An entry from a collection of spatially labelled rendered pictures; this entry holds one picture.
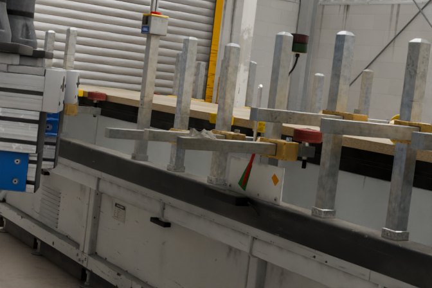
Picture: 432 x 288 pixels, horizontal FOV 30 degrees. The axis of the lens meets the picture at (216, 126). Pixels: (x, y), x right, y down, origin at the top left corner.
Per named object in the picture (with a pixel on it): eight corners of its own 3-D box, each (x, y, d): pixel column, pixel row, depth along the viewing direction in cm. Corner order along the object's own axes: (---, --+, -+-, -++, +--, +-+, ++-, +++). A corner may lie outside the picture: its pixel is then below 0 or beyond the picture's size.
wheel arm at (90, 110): (3, 108, 330) (4, 98, 330) (0, 108, 333) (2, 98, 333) (100, 116, 354) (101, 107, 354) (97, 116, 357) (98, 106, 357)
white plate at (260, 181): (278, 205, 216) (283, 168, 215) (225, 188, 238) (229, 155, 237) (280, 205, 216) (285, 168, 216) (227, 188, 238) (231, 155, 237)
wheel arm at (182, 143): (181, 152, 203) (183, 135, 202) (174, 150, 205) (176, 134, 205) (314, 160, 227) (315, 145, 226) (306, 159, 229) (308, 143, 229)
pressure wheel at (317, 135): (301, 170, 222) (306, 128, 221) (283, 165, 228) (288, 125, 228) (323, 171, 226) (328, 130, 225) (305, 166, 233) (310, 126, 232)
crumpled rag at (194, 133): (194, 138, 202) (195, 128, 202) (180, 135, 208) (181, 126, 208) (224, 140, 207) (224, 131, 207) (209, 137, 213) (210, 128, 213)
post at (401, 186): (393, 250, 182) (420, 38, 179) (382, 247, 185) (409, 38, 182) (404, 250, 184) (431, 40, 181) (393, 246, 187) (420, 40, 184)
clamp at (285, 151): (282, 160, 216) (285, 141, 216) (253, 153, 228) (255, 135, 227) (298, 161, 219) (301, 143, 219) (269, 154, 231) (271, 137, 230)
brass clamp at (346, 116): (349, 134, 195) (351, 113, 194) (313, 128, 206) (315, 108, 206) (367, 135, 198) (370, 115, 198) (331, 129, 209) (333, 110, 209)
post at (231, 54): (213, 200, 245) (231, 42, 242) (206, 198, 247) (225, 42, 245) (222, 200, 246) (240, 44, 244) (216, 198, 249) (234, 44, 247)
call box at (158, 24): (149, 35, 282) (152, 13, 282) (139, 35, 288) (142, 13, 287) (166, 38, 286) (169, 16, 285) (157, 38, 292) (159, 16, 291)
